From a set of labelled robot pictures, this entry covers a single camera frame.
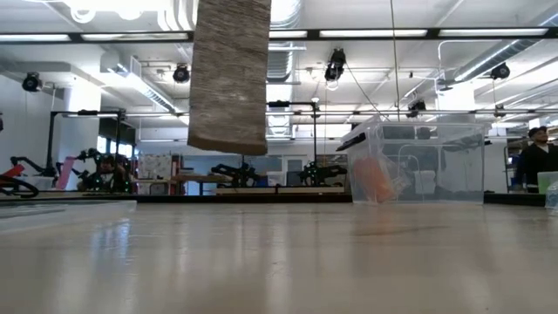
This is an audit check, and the thin hanging cable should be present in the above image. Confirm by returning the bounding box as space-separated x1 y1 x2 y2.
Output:
389 0 401 123

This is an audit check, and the green and white wipes canister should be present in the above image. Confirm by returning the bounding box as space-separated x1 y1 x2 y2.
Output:
536 171 558 195

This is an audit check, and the clear plastic bag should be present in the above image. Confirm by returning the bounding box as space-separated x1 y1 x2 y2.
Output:
348 130 414 204
544 181 558 217

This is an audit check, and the red flat strip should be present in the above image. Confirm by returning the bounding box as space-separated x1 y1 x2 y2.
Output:
2 163 27 180

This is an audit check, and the white box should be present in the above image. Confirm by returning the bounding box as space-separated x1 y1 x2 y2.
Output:
25 175 58 191

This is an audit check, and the person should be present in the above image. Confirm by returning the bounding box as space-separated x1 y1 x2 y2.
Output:
95 154 130 193
514 126 558 194

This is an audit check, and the white patterned board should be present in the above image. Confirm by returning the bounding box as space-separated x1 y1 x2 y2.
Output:
137 153 174 195

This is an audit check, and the black workstation frame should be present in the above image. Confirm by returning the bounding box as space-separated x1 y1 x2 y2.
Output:
240 100 318 175
46 108 128 193

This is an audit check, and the silver spiral air duct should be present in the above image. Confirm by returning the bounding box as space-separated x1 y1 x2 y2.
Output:
265 0 306 136

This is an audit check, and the brown cloth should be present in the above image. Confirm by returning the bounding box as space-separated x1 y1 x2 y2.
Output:
187 0 272 157

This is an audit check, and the black cable loop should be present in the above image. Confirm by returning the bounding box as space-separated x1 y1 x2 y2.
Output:
0 174 40 200

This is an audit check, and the black ceiling-mounted camera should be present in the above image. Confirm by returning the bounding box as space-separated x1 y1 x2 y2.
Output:
323 47 348 83
172 63 192 85
490 62 511 81
405 99 427 119
21 72 44 93

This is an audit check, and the wooden workbench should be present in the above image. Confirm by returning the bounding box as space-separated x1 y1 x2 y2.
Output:
213 186 346 196
169 173 235 196

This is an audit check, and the pink flat board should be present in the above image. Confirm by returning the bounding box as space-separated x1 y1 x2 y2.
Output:
56 156 76 191

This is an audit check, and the clear plastic bin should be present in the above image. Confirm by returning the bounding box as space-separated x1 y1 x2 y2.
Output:
337 120 492 205

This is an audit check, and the orange elastic bandage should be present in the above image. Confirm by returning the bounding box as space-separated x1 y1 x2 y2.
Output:
352 155 397 204

